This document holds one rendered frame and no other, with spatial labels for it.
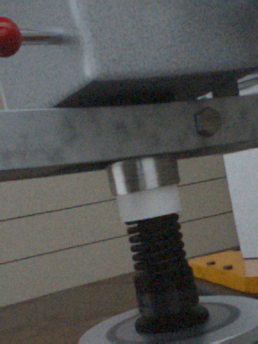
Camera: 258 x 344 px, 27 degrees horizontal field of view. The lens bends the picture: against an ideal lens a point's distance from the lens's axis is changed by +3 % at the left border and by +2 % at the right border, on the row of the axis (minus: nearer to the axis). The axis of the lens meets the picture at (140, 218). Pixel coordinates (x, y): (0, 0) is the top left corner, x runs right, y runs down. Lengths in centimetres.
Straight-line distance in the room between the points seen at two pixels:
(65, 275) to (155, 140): 625
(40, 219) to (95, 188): 80
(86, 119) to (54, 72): 5
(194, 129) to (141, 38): 12
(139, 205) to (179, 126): 9
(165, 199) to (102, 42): 18
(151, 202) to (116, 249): 635
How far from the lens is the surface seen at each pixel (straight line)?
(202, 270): 157
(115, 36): 48
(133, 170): 55
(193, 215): 732
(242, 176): 154
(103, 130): 51
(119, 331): 61
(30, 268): 667
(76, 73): 48
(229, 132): 59
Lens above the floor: 104
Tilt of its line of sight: 3 degrees down
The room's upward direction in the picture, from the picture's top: 11 degrees counter-clockwise
